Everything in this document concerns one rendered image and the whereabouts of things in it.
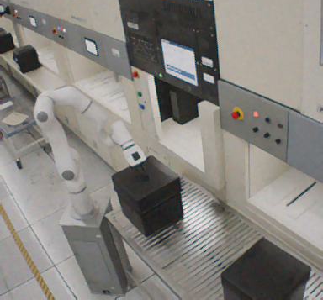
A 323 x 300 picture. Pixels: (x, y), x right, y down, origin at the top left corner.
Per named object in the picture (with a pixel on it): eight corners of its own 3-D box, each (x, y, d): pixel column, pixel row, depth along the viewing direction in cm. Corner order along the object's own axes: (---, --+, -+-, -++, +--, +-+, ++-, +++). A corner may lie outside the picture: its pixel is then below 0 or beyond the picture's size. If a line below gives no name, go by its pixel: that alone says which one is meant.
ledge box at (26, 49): (15, 69, 468) (9, 50, 454) (35, 61, 479) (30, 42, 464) (21, 75, 446) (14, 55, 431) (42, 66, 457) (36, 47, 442)
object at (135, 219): (158, 192, 249) (154, 171, 240) (185, 214, 229) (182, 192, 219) (121, 213, 237) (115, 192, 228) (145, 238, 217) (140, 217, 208)
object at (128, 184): (113, 188, 227) (108, 171, 220) (154, 166, 239) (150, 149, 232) (139, 216, 206) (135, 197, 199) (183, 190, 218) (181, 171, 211)
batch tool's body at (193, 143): (155, 217, 337) (108, -13, 229) (235, 167, 378) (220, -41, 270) (224, 278, 274) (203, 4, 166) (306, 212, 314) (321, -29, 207)
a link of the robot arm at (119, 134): (116, 149, 217) (127, 140, 213) (104, 128, 219) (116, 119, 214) (124, 146, 224) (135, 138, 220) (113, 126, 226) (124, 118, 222)
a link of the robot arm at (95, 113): (70, 122, 208) (111, 153, 223) (89, 106, 201) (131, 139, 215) (73, 112, 215) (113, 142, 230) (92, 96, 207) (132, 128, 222)
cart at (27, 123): (-5, 139, 491) (-18, 107, 465) (29, 123, 515) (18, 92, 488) (19, 171, 423) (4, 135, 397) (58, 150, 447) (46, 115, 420)
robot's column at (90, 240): (89, 293, 278) (57, 224, 236) (99, 265, 300) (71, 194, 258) (124, 297, 272) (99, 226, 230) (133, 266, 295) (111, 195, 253)
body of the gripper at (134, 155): (122, 148, 213) (132, 166, 211) (137, 140, 217) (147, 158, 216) (119, 152, 219) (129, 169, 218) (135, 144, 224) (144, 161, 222)
